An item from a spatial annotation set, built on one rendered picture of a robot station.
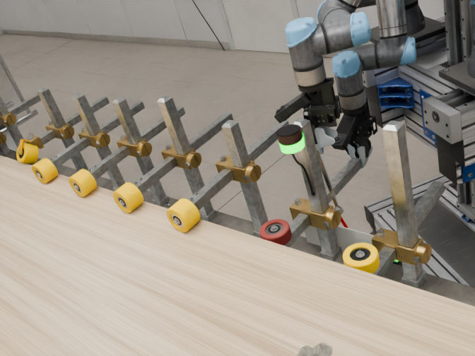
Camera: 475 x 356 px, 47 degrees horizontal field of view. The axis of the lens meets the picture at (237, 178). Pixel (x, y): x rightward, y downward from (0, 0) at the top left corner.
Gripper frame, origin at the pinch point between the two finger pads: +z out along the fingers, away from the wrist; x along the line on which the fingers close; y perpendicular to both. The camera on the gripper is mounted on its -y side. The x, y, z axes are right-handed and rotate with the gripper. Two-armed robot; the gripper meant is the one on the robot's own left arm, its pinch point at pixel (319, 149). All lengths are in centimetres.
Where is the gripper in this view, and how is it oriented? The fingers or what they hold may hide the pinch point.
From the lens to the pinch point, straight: 149.4
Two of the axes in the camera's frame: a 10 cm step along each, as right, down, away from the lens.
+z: 2.7, 8.1, 5.2
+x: 3.3, -5.8, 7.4
